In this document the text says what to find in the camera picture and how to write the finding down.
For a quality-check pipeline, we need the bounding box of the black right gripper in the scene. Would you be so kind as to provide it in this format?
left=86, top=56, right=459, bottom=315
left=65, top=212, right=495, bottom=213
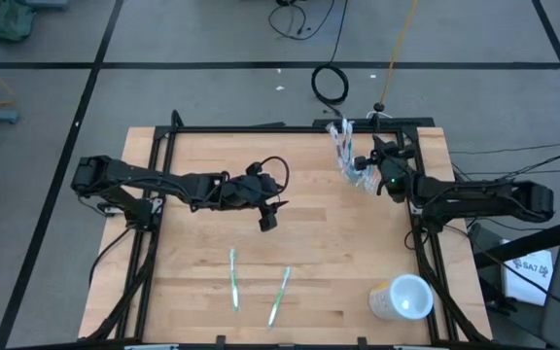
left=353, top=134, right=417, bottom=203

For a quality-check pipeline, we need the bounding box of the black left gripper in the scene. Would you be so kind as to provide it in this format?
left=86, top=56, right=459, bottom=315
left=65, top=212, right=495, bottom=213
left=219, top=162, right=290, bottom=233

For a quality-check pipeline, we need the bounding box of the white toothbrush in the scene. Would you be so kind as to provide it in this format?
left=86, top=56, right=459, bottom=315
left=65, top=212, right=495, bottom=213
left=339, top=116, right=349, bottom=161
left=326, top=122, right=342, bottom=159

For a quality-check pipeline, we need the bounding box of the green toothbrush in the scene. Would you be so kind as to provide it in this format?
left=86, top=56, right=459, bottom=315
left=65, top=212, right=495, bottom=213
left=265, top=266, right=295, bottom=330
left=226, top=247, right=241, bottom=312

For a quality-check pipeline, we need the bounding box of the clear acrylic organizer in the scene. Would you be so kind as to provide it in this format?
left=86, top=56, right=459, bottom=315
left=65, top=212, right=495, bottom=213
left=331, top=145, right=383, bottom=196

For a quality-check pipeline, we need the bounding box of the white cup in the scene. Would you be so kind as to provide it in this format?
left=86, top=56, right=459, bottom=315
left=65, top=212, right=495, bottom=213
left=368, top=273, right=435, bottom=322

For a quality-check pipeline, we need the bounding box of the black diagonal beam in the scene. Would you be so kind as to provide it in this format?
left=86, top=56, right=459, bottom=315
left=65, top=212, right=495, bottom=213
left=472, top=213, right=560, bottom=269

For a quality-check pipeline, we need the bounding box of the white labelled box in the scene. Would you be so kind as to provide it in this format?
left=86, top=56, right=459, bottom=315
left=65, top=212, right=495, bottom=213
left=501, top=237, right=554, bottom=307

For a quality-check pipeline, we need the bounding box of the green bag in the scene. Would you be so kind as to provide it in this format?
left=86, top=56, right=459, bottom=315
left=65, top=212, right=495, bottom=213
left=0, top=0, right=36, bottom=43

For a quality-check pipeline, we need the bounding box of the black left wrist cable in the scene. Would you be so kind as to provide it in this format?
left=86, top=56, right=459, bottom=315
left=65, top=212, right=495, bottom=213
left=259, top=156, right=292, bottom=190

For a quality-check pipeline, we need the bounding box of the black metal table frame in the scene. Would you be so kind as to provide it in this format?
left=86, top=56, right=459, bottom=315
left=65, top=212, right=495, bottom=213
left=83, top=109, right=493, bottom=344

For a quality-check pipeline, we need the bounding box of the black coiled cable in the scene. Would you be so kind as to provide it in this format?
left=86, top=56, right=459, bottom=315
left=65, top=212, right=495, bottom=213
left=310, top=0, right=351, bottom=117

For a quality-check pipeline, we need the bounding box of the yellow hanging cord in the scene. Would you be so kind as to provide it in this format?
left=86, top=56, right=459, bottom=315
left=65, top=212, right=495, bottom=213
left=380, top=0, right=420, bottom=106

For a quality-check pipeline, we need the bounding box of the black looped cable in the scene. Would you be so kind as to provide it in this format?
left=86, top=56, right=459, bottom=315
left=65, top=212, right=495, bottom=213
left=268, top=0, right=342, bottom=42

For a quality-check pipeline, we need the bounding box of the thin black floor cable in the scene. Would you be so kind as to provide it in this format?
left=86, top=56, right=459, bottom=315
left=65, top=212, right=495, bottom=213
left=449, top=140, right=560, bottom=156

